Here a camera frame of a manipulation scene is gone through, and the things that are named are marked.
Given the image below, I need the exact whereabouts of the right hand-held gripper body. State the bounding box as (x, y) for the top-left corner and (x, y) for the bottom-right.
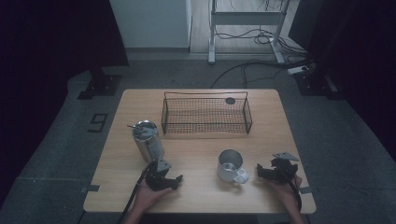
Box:
(269, 151), (301, 185)

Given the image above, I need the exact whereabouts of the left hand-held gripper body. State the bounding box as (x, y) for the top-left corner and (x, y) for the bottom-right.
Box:
(144, 158), (173, 191)

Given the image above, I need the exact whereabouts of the steel tumbler with lid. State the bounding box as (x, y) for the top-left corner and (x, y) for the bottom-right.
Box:
(127, 119), (165, 163)

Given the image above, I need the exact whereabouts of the white mug with steel inside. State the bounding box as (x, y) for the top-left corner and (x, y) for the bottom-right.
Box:
(217, 148), (250, 186)

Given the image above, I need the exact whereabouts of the black wire basket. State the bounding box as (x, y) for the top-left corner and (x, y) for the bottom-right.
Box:
(161, 91), (254, 135)

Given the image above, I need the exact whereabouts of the person's left hand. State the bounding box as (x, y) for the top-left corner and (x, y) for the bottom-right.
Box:
(134, 181), (174, 213)

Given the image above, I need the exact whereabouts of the person's right hand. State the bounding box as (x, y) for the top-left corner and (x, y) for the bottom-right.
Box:
(268, 176), (304, 207)

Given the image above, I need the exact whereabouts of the black stand base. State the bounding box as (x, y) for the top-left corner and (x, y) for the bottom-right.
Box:
(77, 66), (122, 101)
(293, 70), (346, 101)

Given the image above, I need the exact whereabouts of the white power strip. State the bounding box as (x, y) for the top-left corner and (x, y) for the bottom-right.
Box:
(286, 64), (311, 76)

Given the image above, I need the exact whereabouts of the dark curtain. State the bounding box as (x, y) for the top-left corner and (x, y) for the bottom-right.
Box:
(0, 0), (131, 207)
(288, 0), (396, 163)

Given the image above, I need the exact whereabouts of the white cabinet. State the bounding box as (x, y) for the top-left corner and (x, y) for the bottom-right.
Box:
(109, 0), (192, 49)

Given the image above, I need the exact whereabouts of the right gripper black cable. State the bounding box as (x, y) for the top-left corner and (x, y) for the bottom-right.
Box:
(275, 164), (304, 213)

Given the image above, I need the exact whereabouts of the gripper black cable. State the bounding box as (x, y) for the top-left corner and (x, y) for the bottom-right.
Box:
(117, 160), (157, 224)
(275, 164), (304, 213)

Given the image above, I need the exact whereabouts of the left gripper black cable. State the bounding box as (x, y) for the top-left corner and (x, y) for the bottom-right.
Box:
(117, 160), (157, 224)

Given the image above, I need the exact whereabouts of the long black floor cable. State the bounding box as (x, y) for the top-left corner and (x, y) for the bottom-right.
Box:
(210, 58), (316, 90)

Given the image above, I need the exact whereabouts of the tangle of floor cables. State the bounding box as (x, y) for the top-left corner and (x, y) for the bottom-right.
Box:
(214, 26), (309, 61)

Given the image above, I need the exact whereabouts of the white desk frame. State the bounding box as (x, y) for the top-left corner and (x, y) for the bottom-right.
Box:
(207, 0), (291, 65)

